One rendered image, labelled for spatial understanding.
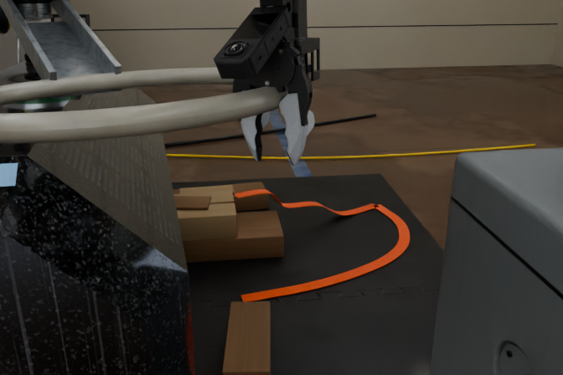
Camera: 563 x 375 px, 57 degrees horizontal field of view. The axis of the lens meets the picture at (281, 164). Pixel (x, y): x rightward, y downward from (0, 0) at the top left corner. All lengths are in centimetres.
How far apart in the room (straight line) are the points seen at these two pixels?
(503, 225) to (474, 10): 633
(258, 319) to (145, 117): 110
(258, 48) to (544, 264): 35
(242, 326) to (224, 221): 58
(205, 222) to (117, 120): 149
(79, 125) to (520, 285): 47
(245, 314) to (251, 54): 113
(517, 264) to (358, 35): 587
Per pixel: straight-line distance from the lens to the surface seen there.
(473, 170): 67
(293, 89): 62
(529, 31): 730
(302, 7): 67
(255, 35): 58
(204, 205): 206
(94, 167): 102
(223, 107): 56
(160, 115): 53
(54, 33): 125
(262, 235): 205
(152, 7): 614
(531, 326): 60
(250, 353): 145
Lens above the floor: 106
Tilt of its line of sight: 20 degrees down
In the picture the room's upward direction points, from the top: straight up
